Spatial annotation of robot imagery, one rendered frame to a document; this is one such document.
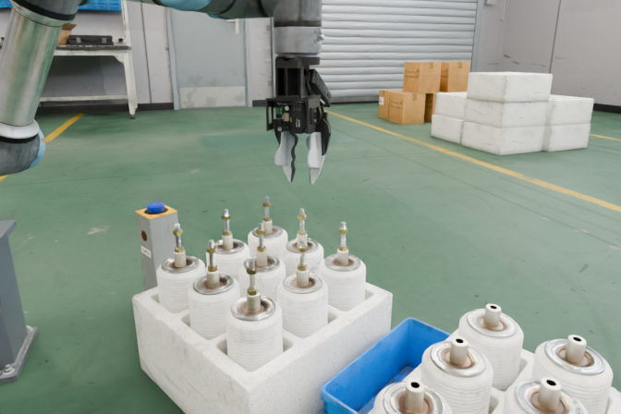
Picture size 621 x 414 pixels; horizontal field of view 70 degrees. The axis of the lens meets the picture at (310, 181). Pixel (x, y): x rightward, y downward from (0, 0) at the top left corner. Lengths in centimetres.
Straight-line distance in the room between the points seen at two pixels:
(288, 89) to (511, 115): 273
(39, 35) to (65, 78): 496
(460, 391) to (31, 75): 95
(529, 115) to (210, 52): 391
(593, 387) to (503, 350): 12
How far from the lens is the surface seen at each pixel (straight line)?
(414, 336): 103
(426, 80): 456
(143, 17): 589
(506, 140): 331
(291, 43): 69
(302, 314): 83
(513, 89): 328
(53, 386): 115
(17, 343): 123
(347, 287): 90
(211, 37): 591
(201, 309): 84
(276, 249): 105
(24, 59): 104
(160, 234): 107
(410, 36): 677
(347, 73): 632
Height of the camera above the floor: 67
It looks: 16 degrees down
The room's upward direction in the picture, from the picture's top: straight up
